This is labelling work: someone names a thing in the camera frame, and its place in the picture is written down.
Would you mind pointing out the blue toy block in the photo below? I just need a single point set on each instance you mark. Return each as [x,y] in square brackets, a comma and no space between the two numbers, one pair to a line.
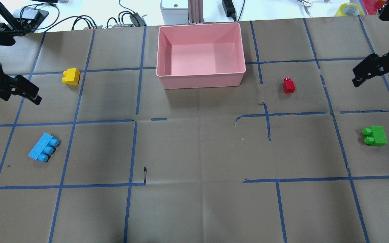
[44,147]

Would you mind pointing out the green toy block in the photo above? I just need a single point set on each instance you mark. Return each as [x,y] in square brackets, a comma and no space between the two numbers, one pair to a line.
[374,136]

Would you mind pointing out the pink plastic box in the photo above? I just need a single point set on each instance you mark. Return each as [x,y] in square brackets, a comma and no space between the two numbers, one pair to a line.
[200,56]

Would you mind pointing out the white box device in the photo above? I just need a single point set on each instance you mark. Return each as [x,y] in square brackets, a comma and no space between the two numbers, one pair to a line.
[174,12]

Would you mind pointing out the yellow toy block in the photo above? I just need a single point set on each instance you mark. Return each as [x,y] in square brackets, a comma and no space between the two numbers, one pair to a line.
[71,76]

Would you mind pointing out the yellow tape roll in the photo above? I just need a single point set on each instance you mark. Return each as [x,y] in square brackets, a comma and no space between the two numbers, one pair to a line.
[349,9]

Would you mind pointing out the red toy block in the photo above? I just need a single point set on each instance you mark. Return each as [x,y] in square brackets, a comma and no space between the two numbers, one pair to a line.
[288,85]

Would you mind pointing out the black power adapter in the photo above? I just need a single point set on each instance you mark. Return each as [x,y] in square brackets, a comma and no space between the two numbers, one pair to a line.
[229,9]

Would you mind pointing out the aluminium frame post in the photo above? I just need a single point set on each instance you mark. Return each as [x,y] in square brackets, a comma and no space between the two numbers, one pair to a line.
[195,12]

